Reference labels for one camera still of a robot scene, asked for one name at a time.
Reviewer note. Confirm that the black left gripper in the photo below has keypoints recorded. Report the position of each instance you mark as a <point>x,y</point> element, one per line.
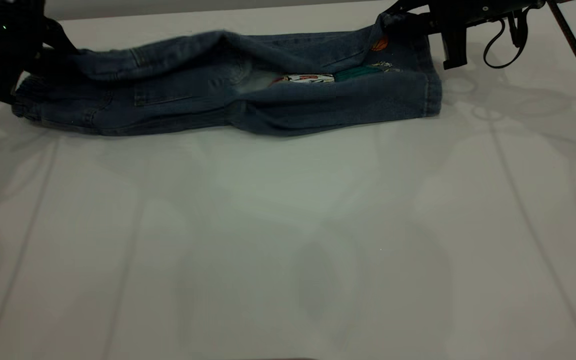
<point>13,30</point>

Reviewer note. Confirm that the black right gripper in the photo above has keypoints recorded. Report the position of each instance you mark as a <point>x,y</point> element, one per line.
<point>468,12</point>

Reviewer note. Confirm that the blue denim jeans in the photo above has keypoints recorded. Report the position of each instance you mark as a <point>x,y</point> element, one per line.
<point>193,100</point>

